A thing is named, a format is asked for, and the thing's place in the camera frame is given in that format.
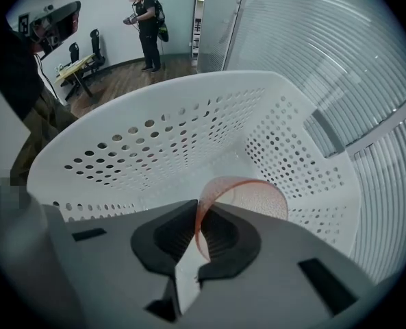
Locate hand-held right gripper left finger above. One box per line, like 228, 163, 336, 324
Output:
41, 199, 199, 329

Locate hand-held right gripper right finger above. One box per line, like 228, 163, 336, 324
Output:
184, 201, 379, 329

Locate pink translucent cup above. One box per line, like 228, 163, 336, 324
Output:
194, 175, 290, 263

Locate white perforated plastic basket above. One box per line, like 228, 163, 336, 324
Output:
26, 69, 363, 260

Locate person's khaki trousers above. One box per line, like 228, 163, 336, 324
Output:
10, 87, 81, 188

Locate yellow wooden desk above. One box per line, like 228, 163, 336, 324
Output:
54, 53, 97, 99

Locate person's black shirt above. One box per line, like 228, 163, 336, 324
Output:
0, 29, 43, 121

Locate black office chair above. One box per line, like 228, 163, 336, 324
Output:
68, 42, 81, 64
88, 28, 107, 72

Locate frosted glass door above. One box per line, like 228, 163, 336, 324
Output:
197, 0, 249, 73

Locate black head-worn camera rig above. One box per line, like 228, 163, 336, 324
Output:
16, 0, 82, 60

